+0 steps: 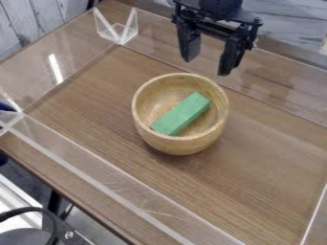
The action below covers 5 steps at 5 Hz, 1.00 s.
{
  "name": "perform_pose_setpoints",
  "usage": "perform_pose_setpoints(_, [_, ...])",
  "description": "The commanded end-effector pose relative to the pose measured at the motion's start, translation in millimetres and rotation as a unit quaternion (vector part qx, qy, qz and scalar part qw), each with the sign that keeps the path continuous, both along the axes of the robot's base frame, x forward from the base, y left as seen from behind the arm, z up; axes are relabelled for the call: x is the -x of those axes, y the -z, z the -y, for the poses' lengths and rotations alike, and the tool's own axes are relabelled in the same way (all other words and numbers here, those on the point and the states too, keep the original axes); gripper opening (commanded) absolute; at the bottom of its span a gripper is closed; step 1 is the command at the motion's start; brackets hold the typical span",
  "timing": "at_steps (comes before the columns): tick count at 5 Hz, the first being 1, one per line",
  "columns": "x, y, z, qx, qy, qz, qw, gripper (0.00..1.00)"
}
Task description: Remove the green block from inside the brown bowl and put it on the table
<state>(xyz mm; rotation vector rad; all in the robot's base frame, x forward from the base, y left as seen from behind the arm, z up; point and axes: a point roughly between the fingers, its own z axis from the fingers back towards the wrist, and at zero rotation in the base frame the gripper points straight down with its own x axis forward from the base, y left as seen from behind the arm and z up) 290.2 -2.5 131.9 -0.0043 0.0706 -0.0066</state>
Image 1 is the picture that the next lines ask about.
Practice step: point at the black table leg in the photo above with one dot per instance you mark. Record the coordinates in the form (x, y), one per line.
(53, 202)

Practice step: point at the green rectangular block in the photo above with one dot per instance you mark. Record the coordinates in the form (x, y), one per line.
(172, 122)

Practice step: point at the brown wooden bowl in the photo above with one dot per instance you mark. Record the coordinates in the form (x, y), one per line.
(157, 96)

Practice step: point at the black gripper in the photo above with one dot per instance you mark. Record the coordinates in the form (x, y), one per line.
(221, 19)

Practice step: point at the clear acrylic enclosure wall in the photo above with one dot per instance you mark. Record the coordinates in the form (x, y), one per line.
(251, 190)

